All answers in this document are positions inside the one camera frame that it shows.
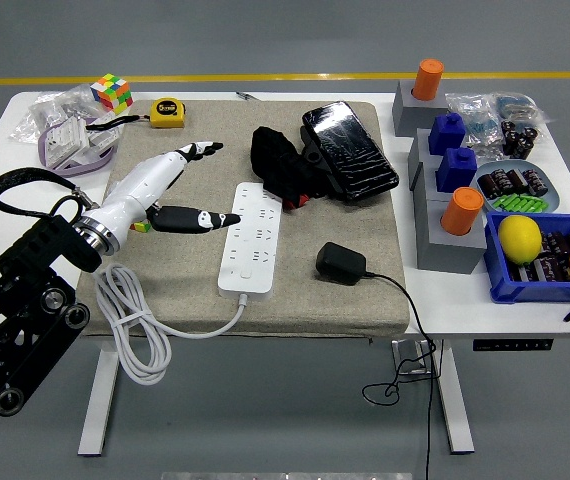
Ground black phone holder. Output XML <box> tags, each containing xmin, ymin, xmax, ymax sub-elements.
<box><xmin>298</xmin><ymin>124</ymin><xmax>346</xmax><ymax>196</ymax></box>

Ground light blue plate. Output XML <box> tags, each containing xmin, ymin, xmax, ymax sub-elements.
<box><xmin>469</xmin><ymin>160</ymin><xmax>562</xmax><ymax>214</ymax></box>

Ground clear bag with blue parts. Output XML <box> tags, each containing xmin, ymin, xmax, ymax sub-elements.
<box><xmin>492</xmin><ymin>91</ymin><xmax>554</xmax><ymax>126</ymax></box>

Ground black capacitor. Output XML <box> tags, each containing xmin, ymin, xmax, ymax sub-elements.
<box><xmin>489</xmin><ymin>168</ymin><xmax>515</xmax><ymax>194</ymax></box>
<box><xmin>507</xmin><ymin>168</ymin><xmax>531</xmax><ymax>194</ymax></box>
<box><xmin>522</xmin><ymin>168</ymin><xmax>550</xmax><ymax>197</ymax></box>
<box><xmin>477</xmin><ymin>172</ymin><xmax>502</xmax><ymax>199</ymax></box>

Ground black power adapter plug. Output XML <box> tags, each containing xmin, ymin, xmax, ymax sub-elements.
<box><xmin>314</xmin><ymin>241</ymin><xmax>368</xmax><ymax>286</ymax></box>

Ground silver metal bracket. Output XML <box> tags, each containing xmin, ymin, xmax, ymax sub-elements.
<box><xmin>390</xmin><ymin>338</ymin><xmax>434</xmax><ymax>375</ymax></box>

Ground grey-brown fabric mat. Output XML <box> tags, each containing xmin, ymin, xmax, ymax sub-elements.
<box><xmin>77</xmin><ymin>99</ymin><xmax>412</xmax><ymax>341</ymax></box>

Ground black capacitors pile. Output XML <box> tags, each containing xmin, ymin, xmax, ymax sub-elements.
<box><xmin>500</xmin><ymin>118</ymin><xmax>540</xmax><ymax>160</ymax></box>

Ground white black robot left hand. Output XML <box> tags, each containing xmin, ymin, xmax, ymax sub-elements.
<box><xmin>95</xmin><ymin>141</ymin><xmax>242</xmax><ymax>251</ymax></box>

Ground black crumpled cloth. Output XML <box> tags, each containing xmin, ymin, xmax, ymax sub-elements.
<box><xmin>249</xmin><ymin>125</ymin><xmax>339</xmax><ymax>201</ymax></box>

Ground white power strip cable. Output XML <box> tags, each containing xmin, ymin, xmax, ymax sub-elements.
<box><xmin>93</xmin><ymin>263</ymin><xmax>249</xmax><ymax>387</ymax></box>

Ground white power strip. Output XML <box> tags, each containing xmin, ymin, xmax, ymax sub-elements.
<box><xmin>216</xmin><ymin>182</ymin><xmax>285</xmax><ymax>301</ymax></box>

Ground red small object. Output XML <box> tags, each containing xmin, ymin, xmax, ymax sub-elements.
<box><xmin>278</xmin><ymin>192</ymin><xmax>312</xmax><ymax>211</ymax></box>

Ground thin black adapter cord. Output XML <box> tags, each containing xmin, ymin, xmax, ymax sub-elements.
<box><xmin>362</xmin><ymin>271</ymin><xmax>440</xmax><ymax>409</ymax></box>

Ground clear bag of small parts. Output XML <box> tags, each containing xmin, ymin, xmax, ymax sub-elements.
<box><xmin>444</xmin><ymin>91</ymin><xmax>506</xmax><ymax>149</ymax></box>

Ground blue plastic bin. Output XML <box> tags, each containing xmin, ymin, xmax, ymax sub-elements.
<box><xmin>482</xmin><ymin>210</ymin><xmax>570</xmax><ymax>305</ymax></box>

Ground clear plastic bags of parts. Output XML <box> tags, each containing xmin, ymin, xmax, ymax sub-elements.
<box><xmin>8</xmin><ymin>84</ymin><xmax>104</xmax><ymax>146</ymax></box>

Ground yellow tape measure, round label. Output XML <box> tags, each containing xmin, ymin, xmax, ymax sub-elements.
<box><xmin>84</xmin><ymin>97</ymin><xmax>189</xmax><ymax>132</ymax></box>

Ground white table leg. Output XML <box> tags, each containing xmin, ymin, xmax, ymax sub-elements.
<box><xmin>432</xmin><ymin>339</ymin><xmax>476</xmax><ymax>456</ymax></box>
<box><xmin>77</xmin><ymin>347</ymin><xmax>121</xmax><ymax>457</ymax></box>

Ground large grey block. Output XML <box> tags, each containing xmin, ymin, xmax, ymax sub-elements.
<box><xmin>413</xmin><ymin>197</ymin><xmax>489</xmax><ymax>275</ymax></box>

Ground purple tray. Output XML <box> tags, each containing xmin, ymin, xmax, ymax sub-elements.
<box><xmin>37</xmin><ymin>117</ymin><xmax>119</xmax><ymax>180</ymax></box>

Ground yellow lemon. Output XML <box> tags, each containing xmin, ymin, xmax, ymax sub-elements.
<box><xmin>497</xmin><ymin>214</ymin><xmax>544</xmax><ymax>265</ymax></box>

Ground black hanging cable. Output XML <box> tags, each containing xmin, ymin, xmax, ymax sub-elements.
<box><xmin>423</xmin><ymin>339</ymin><xmax>439</xmax><ymax>480</ymax></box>

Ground small colourful puzzle cube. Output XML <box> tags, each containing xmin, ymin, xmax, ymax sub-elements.
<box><xmin>89</xmin><ymin>73</ymin><xmax>134</xmax><ymax>114</ymax></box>

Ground white plastic parts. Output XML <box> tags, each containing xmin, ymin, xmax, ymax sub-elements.
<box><xmin>44</xmin><ymin>117</ymin><xmax>116</xmax><ymax>169</ymax></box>

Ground orange cylinder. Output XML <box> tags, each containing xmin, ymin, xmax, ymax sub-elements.
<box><xmin>411</xmin><ymin>58</ymin><xmax>445</xmax><ymax>101</ymax></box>
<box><xmin>439</xmin><ymin>186</ymin><xmax>485</xmax><ymax>237</ymax></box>

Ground dark capacitors in bin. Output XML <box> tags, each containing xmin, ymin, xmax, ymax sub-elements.
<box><xmin>507</xmin><ymin>229</ymin><xmax>570</xmax><ymax>284</ymax></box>

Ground green batteries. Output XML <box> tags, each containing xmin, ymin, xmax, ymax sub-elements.
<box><xmin>493</xmin><ymin>193</ymin><xmax>547</xmax><ymax>214</ymax></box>

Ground blue block with knob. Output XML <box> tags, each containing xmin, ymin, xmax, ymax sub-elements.
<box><xmin>434</xmin><ymin>147</ymin><xmax>479</xmax><ymax>195</ymax></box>
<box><xmin>427</xmin><ymin>112</ymin><xmax>467</xmax><ymax>156</ymax></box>

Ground black cracked smartphone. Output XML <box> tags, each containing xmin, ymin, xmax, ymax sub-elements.
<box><xmin>301</xmin><ymin>100</ymin><xmax>400</xmax><ymax>203</ymax></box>

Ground black table control panel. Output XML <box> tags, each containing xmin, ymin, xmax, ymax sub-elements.
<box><xmin>473</xmin><ymin>338</ymin><xmax>554</xmax><ymax>353</ymax></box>

